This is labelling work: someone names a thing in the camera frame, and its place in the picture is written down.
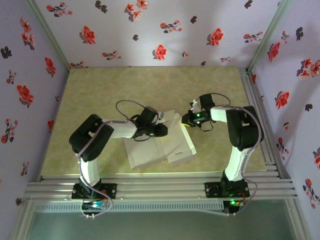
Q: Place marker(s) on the short aluminium frame rail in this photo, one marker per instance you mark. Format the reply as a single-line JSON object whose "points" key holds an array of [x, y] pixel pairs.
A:
{"points": [[247, 78]]}

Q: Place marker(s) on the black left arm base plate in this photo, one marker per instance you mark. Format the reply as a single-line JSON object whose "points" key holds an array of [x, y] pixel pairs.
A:
{"points": [[110, 191]]}

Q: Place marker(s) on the long aluminium frame rail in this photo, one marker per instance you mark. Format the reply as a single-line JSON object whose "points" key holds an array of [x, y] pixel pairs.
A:
{"points": [[162, 186]]}

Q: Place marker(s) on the white paper box pink outside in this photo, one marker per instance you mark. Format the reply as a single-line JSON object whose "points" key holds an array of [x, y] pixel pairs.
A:
{"points": [[145, 152]]}

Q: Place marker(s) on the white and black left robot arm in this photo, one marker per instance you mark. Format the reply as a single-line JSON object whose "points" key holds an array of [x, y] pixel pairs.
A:
{"points": [[90, 140]]}

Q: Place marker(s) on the aluminium corner post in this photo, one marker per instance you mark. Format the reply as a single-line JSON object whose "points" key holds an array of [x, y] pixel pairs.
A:
{"points": [[268, 35], [50, 35]]}

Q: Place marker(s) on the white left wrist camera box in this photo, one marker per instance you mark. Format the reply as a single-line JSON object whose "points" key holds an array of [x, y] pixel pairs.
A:
{"points": [[161, 116]]}

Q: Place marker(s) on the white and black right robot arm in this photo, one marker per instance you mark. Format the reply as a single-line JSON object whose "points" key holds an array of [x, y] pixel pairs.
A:
{"points": [[242, 130]]}

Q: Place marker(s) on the aluminium frame leg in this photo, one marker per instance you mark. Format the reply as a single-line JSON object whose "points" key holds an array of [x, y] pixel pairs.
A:
{"points": [[21, 220], [297, 220]]}

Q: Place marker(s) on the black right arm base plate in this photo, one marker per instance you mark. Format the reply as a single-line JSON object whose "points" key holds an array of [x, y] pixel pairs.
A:
{"points": [[211, 190]]}

